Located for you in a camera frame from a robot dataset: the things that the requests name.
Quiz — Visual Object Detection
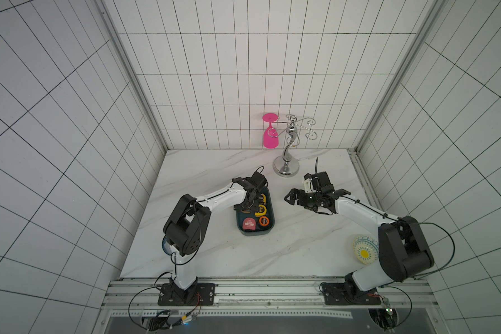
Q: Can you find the chrome glass holder stand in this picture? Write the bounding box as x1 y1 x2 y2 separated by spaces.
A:
273 114 317 178

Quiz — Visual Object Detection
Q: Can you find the orange black tape measure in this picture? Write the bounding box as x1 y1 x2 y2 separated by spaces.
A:
258 216 270 228

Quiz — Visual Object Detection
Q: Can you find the teal plastic storage box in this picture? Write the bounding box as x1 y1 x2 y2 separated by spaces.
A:
235 186 276 237

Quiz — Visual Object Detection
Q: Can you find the yellow white patterned plate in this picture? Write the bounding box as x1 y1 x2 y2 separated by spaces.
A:
352 235 379 265

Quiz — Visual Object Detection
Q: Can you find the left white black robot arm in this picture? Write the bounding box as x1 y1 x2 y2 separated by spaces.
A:
157 169 275 306

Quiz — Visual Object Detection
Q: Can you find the pink tape measure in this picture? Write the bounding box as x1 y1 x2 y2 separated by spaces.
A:
242 217 257 231

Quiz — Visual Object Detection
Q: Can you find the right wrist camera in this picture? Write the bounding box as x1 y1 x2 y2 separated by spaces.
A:
303 172 334 193

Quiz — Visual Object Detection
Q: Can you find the blue white patterned plate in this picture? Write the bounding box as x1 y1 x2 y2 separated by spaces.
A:
161 236 173 256

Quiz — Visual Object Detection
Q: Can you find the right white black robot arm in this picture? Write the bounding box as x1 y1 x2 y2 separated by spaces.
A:
285 189 435 306

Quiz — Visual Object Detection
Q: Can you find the aluminium mounting rail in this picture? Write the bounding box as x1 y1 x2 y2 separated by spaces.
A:
102 277 438 320

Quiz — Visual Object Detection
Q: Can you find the pink wine glass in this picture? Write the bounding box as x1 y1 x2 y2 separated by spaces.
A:
262 113 279 149

